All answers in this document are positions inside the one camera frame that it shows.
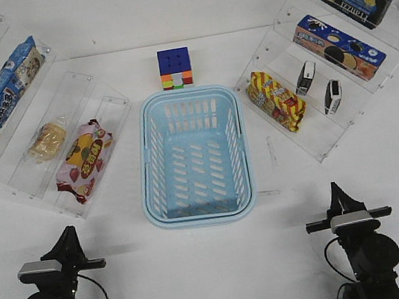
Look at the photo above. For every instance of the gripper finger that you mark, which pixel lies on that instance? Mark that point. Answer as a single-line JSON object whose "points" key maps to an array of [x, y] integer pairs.
{"points": [[349, 204], [336, 195]]}

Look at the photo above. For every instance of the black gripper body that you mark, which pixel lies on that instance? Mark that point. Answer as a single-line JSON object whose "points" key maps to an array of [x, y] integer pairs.
{"points": [[70, 263], [376, 213]]}

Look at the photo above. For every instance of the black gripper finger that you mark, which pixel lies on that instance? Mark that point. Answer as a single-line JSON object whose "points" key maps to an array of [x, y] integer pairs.
{"points": [[68, 242]]}

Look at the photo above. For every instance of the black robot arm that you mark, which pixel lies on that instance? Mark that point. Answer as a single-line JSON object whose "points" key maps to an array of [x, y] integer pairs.
{"points": [[372, 256], [60, 291]]}

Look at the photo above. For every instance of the black white tissue pack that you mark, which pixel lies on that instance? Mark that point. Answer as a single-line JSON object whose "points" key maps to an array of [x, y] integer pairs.
{"points": [[305, 78]]}

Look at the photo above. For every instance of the light blue plastic basket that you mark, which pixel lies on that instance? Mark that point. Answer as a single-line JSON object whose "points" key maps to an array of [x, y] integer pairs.
{"points": [[195, 162]]}

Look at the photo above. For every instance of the pink strawberry snack bag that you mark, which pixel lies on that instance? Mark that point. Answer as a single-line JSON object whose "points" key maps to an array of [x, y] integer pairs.
{"points": [[84, 164]]}

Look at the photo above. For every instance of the red yellow striped snack bag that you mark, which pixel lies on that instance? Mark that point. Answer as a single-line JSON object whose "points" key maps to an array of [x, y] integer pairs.
{"points": [[278, 102]]}

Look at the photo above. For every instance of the left clear acrylic shelf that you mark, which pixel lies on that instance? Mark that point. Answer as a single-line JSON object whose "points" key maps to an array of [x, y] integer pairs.
{"points": [[59, 92]]}

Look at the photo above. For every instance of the clear acrylic shelf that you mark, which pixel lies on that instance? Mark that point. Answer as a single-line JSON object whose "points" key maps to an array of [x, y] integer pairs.
{"points": [[278, 55], [59, 92]]}

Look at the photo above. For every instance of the blue orange sandwich cookie box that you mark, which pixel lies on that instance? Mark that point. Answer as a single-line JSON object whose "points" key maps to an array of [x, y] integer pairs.
{"points": [[339, 48]]}

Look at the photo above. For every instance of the blue cookie bag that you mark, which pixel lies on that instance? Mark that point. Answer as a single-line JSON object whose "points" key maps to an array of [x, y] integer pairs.
{"points": [[17, 74]]}

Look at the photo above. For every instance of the right clear acrylic shelf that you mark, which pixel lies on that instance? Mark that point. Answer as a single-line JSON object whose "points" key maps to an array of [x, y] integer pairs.
{"points": [[278, 55]]}

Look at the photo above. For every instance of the multicolour puzzle cube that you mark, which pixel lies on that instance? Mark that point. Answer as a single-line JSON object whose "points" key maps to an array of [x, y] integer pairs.
{"points": [[175, 68]]}

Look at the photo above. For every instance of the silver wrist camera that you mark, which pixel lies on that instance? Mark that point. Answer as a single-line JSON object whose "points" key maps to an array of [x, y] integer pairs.
{"points": [[350, 220], [34, 272]]}

